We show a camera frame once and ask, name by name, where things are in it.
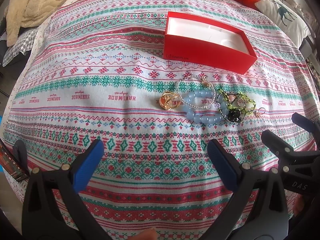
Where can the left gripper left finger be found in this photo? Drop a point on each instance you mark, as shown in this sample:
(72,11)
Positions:
(41,216)

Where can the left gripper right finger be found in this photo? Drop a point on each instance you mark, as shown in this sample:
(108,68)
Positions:
(257,208)

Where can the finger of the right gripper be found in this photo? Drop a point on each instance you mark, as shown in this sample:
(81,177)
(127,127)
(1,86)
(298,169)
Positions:
(306,124)
(275,144)

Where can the gold ring brooch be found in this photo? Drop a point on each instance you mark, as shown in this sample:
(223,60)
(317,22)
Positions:
(169,101)

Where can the red gold earring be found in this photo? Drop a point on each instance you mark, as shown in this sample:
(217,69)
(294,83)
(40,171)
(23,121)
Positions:
(205,82)

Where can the red jewelry box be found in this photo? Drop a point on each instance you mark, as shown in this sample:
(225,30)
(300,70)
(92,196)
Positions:
(201,40)

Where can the person right hand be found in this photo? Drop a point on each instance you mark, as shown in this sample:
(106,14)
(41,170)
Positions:
(298,205)

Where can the person left hand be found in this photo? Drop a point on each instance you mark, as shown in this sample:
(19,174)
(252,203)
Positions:
(148,234)

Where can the dark patterned box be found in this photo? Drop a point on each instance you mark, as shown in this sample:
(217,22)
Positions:
(11,164)

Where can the deer print pillow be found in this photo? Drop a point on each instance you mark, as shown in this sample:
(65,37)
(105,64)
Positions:
(286,19)

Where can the patterned knit bedspread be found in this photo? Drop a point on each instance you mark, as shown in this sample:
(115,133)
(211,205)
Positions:
(97,71)

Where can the grey checked sheet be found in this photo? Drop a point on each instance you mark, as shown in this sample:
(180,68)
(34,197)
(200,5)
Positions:
(20,50)

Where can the beige fleece blanket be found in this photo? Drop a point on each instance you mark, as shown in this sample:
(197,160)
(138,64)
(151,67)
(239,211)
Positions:
(26,14)

